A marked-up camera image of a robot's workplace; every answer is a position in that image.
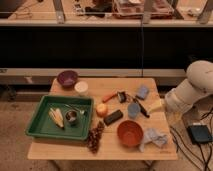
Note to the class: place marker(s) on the yellow sponge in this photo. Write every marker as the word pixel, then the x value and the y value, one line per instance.
pixel 156 106

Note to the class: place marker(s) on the black rectangular block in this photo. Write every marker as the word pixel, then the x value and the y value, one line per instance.
pixel 113 117

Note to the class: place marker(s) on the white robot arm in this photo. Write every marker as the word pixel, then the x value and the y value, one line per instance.
pixel 198 84

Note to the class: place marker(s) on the black marker pen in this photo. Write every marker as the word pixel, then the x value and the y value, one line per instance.
pixel 142 109

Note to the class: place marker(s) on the white paper cup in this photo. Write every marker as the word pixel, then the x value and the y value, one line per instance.
pixel 81 88

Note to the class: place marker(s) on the black foot pedal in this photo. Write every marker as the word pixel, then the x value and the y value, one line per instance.
pixel 199 134

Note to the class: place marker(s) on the metal fork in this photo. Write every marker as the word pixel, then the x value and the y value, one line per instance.
pixel 82 112

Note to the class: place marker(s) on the blue sponge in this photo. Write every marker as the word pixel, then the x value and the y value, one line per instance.
pixel 142 92

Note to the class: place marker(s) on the small metal cup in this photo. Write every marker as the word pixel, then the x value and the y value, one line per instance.
pixel 71 117

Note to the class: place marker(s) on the bunch of dark grapes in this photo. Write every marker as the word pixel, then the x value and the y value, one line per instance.
pixel 94 136

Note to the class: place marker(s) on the purple bowl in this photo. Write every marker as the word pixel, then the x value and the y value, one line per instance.
pixel 67 78

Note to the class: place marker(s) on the corn cob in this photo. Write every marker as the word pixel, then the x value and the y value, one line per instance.
pixel 57 117

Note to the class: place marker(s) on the green plastic tray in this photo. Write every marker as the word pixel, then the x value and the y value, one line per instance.
pixel 41 124

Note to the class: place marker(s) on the orange bowl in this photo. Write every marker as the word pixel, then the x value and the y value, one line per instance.
pixel 129 133

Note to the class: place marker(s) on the blue plastic cup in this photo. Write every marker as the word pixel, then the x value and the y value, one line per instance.
pixel 133 110

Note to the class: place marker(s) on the yellow apple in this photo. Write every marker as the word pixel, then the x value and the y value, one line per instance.
pixel 101 110

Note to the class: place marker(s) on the crumpled blue cloth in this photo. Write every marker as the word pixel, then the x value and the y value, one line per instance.
pixel 151 135

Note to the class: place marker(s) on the orange handled brush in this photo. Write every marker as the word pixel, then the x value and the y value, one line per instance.
pixel 120 95

